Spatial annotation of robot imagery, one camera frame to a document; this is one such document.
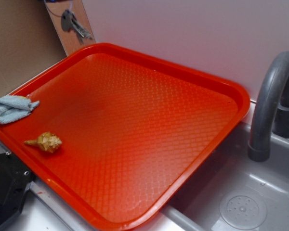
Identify silver keys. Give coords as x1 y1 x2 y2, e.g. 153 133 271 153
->
61 10 93 44

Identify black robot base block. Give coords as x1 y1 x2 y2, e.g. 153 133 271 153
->
0 151 33 231

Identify orange plastic tray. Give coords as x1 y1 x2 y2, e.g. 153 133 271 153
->
0 43 250 231

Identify tan conch seashell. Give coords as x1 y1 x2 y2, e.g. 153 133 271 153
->
24 132 63 154

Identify light wooden plank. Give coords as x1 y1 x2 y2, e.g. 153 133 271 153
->
42 0 96 55

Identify grey toy sink basin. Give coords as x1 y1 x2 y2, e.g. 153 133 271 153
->
0 120 289 231

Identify grey curved faucet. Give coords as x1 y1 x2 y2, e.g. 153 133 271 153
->
248 51 289 162

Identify light blue cloth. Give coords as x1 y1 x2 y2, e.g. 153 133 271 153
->
0 95 40 125

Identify brown cardboard panel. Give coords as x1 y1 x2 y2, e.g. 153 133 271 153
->
0 0 66 97

